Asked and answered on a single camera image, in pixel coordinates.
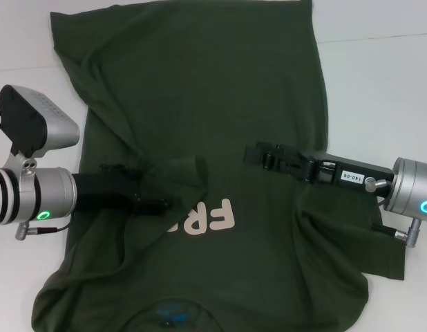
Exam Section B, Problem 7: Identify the dark left gripper cable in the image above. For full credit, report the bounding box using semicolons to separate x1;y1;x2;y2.
36;221;72;233

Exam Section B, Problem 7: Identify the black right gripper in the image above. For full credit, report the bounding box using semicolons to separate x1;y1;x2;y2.
243;140;397;196

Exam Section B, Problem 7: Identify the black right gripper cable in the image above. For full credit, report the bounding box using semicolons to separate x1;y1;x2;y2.
370;223;397;237

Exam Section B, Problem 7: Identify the silver elbow plug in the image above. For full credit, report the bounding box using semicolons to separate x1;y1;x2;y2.
364;176;392;192

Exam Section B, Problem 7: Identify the silver threaded cable connector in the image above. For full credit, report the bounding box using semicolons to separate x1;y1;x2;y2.
14;223;40;241
395;216;422;248

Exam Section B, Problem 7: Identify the silver left camera bracket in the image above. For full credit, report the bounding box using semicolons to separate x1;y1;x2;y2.
4;151;39;193

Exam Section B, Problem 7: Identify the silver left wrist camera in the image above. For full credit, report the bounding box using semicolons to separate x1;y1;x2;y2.
0;84;80;156

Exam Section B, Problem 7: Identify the dark green printed T-shirt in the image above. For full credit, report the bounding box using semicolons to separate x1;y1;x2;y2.
30;0;407;332

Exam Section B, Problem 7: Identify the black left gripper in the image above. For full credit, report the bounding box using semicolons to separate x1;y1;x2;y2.
70;163;182;217

